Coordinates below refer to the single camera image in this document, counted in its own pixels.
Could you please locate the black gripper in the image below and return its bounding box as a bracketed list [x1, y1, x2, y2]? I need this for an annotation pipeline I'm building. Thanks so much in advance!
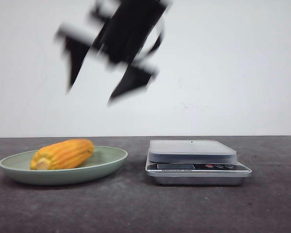
[64, 0, 169, 107]

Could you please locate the yellow corn cob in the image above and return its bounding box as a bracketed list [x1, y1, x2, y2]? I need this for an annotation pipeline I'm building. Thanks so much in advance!
[30, 139, 95, 170]

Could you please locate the green oval plate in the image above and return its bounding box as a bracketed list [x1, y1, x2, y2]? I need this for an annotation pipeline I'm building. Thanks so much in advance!
[0, 146, 128, 185]

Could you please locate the silver digital kitchen scale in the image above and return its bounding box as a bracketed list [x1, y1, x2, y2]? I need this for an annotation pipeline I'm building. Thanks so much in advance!
[145, 139, 252, 185]

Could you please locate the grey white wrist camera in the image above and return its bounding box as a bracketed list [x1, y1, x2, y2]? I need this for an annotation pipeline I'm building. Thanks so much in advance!
[55, 23, 94, 46]

